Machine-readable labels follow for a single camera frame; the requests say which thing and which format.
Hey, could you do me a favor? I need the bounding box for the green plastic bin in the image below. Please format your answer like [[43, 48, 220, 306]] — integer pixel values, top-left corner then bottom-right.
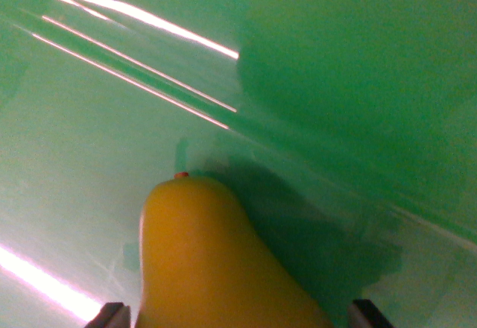
[[0, 0, 477, 328]]

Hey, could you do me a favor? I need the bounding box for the yellow-green plastic pear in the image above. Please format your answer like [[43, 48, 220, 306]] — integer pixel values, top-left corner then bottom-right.
[[133, 171, 333, 328]]

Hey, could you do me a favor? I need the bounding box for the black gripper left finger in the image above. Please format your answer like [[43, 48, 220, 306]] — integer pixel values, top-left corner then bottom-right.
[[83, 301, 132, 328]]

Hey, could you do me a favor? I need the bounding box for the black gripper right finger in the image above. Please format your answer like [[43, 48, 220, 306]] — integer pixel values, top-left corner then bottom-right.
[[347, 298, 396, 328]]

